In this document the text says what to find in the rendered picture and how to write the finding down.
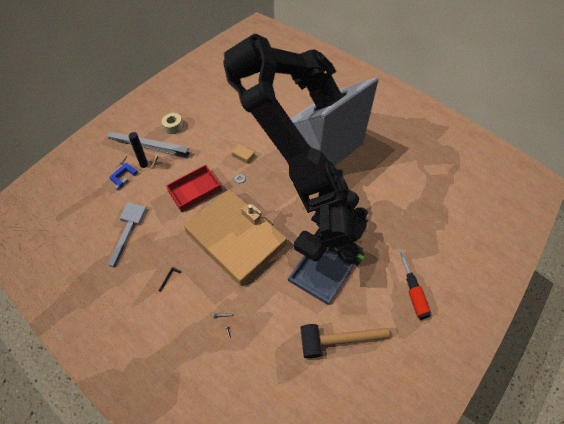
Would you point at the red-handled screwdriver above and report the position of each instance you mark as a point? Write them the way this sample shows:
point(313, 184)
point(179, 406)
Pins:
point(416, 293)

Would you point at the light brown wooden board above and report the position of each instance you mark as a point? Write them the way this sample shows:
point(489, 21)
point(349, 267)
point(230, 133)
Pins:
point(234, 242)

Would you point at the grey metal washer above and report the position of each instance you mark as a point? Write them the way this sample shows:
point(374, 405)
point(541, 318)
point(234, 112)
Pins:
point(239, 181)

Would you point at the red shallow tray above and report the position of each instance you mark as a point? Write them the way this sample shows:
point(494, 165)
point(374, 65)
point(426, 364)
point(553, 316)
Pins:
point(191, 185)

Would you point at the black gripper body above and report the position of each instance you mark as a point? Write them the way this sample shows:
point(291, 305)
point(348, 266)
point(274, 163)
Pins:
point(308, 244)

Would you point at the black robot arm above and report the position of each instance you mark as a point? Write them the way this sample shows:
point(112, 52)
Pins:
point(309, 169)

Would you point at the black rubber mallet with wooden handle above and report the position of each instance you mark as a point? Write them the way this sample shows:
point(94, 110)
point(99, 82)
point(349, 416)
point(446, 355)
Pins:
point(312, 341)

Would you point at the black cylinder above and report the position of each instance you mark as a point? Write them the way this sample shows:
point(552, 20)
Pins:
point(137, 147)

